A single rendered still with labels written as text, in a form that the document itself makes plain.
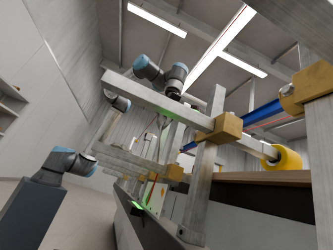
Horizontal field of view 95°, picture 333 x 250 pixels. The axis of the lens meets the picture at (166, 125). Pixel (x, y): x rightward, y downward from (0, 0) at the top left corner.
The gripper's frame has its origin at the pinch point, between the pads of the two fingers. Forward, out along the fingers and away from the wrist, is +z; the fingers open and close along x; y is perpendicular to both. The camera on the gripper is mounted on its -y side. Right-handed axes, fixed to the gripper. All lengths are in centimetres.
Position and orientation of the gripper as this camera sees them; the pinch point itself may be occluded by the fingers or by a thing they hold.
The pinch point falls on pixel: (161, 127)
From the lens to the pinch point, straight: 66.0
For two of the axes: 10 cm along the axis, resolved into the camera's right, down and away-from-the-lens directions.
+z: -2.8, 8.8, -3.8
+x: -9.0, -3.9, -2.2
